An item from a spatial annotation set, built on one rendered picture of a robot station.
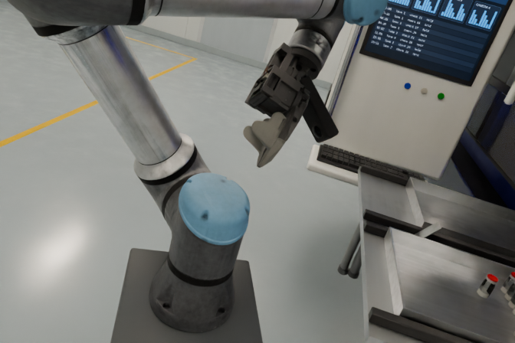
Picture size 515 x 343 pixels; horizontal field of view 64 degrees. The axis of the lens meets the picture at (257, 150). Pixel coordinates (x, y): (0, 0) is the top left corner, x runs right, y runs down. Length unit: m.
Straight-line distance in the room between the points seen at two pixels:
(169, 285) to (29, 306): 1.19
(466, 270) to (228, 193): 0.58
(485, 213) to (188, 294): 0.95
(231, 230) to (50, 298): 1.33
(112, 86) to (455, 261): 0.80
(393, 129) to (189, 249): 1.11
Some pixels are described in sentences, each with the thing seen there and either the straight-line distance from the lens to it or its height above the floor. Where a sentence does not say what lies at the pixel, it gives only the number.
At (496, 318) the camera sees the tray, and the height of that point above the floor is 0.88.
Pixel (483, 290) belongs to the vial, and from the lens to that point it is 0.98.
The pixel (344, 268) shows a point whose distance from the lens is 2.02.
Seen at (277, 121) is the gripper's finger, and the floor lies 1.14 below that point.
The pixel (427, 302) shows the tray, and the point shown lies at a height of 0.88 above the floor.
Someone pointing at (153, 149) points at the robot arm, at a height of 1.05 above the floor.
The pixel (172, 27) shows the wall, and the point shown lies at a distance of 6.63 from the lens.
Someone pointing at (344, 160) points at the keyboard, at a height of 0.83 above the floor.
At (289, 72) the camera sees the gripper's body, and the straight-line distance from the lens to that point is 0.72.
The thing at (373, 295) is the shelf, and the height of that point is 0.88.
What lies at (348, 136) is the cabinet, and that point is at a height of 0.86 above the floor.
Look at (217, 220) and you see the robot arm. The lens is 0.63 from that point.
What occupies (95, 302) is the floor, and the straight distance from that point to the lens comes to 1.88.
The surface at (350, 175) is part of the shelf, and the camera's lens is 1.44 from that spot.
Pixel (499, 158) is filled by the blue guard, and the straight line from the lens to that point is 1.49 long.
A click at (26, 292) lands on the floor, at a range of 1.93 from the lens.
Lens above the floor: 1.36
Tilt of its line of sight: 23 degrees down
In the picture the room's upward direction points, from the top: 16 degrees clockwise
